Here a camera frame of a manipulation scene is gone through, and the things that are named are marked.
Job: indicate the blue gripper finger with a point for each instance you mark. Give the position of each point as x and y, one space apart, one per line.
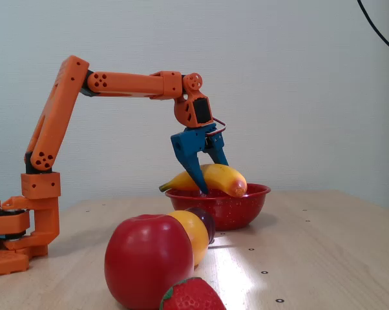
193 168
217 151

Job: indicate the blue gripper body with motor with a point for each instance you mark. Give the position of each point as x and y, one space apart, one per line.
192 143

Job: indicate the yellow toy banana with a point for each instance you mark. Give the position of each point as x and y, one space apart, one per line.
220 176

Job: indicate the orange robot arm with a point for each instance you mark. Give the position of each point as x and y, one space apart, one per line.
58 106

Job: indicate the orange robot base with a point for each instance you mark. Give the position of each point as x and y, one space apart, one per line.
20 232

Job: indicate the red speckled bowl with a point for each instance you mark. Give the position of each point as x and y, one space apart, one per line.
227 213

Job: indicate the dark purple toy plum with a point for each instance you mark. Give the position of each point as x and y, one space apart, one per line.
206 221

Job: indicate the orange toy fruit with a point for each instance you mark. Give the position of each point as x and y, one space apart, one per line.
196 235

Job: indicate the red toy apple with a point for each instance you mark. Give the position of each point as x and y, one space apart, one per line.
146 258

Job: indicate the red toy strawberry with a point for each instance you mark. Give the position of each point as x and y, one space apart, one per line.
194 295

